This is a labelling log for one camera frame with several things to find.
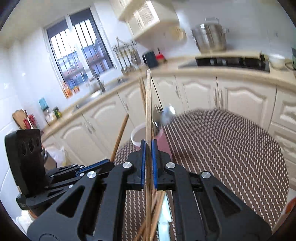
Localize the stainless steel steamer pot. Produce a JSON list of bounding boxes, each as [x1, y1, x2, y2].
[[191, 17, 229, 54]]

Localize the black kettle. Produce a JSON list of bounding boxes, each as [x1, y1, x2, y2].
[[142, 50, 158, 68]]

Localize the orange dish soap bottle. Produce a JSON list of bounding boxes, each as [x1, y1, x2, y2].
[[62, 82, 71, 98]]

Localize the white bowl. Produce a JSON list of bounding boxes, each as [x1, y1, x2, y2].
[[268, 54, 285, 69]]

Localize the stainless steel sink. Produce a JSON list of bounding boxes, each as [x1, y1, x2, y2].
[[73, 77, 130, 112]]

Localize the wall utensil rack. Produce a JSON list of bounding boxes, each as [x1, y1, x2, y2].
[[113, 37, 139, 54]]

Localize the metal spoon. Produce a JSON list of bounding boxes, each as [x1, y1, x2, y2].
[[162, 105, 176, 127]]

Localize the beige board under pot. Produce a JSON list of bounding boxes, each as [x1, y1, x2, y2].
[[195, 50, 266, 59]]

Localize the cream kitchen base cabinets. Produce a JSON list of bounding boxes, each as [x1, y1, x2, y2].
[[39, 52, 296, 167]]

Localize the orange bag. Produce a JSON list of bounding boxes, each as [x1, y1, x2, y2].
[[283, 197, 296, 216]]

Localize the single long wooden chopstick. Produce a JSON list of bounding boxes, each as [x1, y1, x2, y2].
[[146, 70, 153, 241], [110, 114, 129, 163]]

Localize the red utensil holder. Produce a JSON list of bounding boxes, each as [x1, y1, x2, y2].
[[23, 115, 38, 130]]

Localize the black gas stove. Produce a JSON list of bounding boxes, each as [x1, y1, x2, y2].
[[179, 56, 270, 73]]

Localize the wooden cutting board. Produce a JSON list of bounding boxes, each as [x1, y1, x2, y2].
[[12, 109, 29, 130]]

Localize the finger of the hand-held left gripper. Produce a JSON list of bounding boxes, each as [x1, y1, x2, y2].
[[50, 161, 115, 188], [47, 159, 109, 179]]

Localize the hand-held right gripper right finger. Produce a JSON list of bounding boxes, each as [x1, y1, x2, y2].
[[151, 139, 272, 241]]

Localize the steel kitchen faucet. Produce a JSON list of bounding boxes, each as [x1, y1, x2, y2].
[[91, 70, 105, 92]]

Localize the bundle of wooden chopsticks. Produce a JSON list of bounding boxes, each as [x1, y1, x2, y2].
[[134, 77, 167, 241]]

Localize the brown polka dot tablecloth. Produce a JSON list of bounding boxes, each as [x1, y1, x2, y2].
[[113, 109, 289, 241]]

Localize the small cream lattice door cabinet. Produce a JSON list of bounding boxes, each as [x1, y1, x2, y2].
[[118, 0, 181, 44]]

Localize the barred kitchen window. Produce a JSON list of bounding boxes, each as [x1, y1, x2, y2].
[[43, 8, 116, 93]]

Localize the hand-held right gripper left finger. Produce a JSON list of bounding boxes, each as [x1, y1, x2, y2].
[[26, 139, 147, 241]]

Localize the white plastic bag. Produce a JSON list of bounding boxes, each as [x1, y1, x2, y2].
[[47, 146, 66, 166]]

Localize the pink utensil holder cup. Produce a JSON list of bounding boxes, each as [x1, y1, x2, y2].
[[130, 122, 173, 163]]

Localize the clear bottle blue cap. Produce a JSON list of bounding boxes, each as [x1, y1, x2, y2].
[[39, 98, 56, 126]]

